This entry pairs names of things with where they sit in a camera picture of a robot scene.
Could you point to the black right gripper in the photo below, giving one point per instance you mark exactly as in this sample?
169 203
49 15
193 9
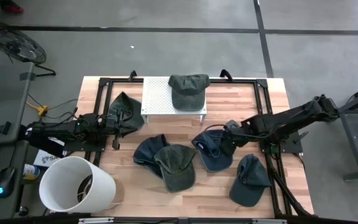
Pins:
236 133

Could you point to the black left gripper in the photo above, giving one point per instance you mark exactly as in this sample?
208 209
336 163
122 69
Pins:
110 126

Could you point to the green baseball cap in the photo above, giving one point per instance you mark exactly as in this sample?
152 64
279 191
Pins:
188 93
176 171
135 116

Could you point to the navy baseball cap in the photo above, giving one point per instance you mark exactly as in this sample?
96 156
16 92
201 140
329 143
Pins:
213 158
148 152

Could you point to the dark teal baseball cap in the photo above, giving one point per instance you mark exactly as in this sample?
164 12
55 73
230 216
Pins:
249 186

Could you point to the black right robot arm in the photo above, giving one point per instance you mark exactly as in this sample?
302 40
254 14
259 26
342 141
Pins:
291 119

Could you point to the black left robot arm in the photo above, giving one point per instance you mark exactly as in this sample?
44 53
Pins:
61 129

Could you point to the white perforated metal shelf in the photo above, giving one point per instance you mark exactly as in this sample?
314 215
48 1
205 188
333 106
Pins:
155 96

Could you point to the black clamp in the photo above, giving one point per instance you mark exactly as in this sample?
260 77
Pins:
227 74
132 76

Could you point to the white lampshade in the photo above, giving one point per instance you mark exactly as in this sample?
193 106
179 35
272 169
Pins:
101 183

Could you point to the black flat bar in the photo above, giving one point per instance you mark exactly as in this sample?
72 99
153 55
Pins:
42 146

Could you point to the white printed cardboard box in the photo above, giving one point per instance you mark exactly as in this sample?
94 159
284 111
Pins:
43 158

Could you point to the white and yellow can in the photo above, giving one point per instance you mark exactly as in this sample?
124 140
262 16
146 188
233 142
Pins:
31 171

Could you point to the black metal stand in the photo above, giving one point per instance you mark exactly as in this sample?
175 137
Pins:
351 140

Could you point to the black computer mouse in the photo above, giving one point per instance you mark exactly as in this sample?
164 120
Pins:
6 180

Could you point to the black round knob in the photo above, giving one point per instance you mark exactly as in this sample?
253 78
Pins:
23 211

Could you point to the black floor fan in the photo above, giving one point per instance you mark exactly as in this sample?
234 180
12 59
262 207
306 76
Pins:
14 43

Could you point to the red shoe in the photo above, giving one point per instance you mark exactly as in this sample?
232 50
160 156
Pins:
12 7

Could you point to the black metal table frame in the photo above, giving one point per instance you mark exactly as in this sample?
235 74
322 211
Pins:
120 80

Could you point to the silver metal bracket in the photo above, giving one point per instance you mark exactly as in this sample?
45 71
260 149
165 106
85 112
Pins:
269 221
95 220

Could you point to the black bracket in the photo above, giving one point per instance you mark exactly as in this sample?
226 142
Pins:
3 128

